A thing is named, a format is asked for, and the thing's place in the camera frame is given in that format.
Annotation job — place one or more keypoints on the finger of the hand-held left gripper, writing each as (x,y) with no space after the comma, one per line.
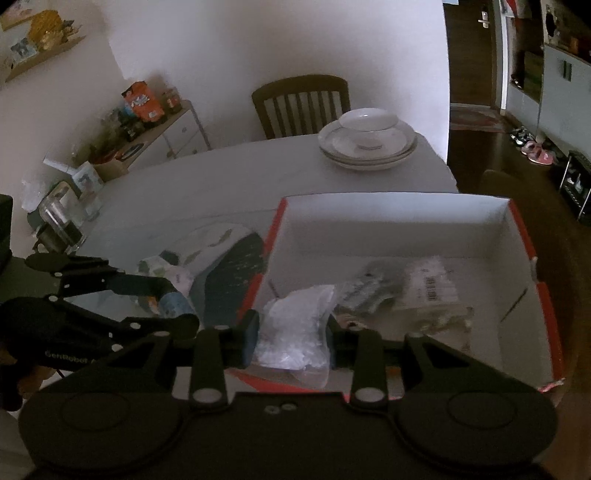
(111,277)
(138,325)

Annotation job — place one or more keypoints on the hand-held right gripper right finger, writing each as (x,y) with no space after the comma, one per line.
(331,344)

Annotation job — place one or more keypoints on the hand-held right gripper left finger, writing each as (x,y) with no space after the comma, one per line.
(251,337)

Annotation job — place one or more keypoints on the clear plastic bag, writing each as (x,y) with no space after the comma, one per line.
(295,323)

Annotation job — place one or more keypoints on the small blue packet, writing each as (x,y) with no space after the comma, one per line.
(178,303)

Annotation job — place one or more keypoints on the white printed barcode packet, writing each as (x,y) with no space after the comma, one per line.
(431,281)

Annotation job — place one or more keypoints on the red and white cardboard box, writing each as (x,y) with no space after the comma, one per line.
(392,221)

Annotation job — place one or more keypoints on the person's left hand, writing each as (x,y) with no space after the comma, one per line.
(31,376)

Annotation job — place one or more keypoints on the green and white packet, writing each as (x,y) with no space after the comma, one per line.
(157,267)

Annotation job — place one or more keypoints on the pink printed packet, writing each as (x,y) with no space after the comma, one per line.
(182,281)

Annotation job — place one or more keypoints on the grey packet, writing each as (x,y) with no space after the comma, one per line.
(374,286)

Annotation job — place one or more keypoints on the clear crinkled packet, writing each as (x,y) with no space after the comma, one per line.
(438,325)

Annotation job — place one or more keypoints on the white low cabinet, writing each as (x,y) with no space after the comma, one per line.
(175,138)

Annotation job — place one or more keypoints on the orange snack bag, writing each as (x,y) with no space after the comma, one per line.
(144,104)

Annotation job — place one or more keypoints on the dark glass jar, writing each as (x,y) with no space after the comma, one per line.
(171,100)

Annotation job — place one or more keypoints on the white porcelain plate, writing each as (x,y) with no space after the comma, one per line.
(397,143)
(397,164)

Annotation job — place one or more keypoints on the white porcelain bowl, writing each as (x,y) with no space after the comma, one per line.
(368,127)

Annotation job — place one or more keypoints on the brown chair back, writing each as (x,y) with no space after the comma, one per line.
(496,182)

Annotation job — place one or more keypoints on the wooden slatted chair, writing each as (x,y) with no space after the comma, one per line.
(300,106)

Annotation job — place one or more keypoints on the pink shoes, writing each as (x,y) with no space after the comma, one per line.
(538,153)

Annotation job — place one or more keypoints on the metal shoe rack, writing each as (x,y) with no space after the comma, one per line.
(577,184)

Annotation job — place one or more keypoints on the dark wooden door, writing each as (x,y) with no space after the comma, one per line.
(471,50)

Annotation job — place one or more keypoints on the wooden wall shelf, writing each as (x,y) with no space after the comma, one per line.
(41,57)

